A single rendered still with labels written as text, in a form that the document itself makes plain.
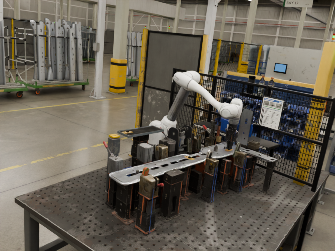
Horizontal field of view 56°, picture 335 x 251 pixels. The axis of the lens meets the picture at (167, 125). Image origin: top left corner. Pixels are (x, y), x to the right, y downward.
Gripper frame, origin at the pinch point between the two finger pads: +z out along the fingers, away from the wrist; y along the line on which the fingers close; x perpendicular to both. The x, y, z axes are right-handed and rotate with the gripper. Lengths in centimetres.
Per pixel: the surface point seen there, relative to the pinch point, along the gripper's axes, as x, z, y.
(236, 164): -8.2, 11.2, 14.0
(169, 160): -65, 4, -10
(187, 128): -32.5, -13.5, -22.6
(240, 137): 26.5, -1.5, -6.4
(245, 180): 5.6, 27.9, 17.8
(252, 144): 23.5, 0.2, 8.6
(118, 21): 377, -117, -694
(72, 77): 260, 65, -755
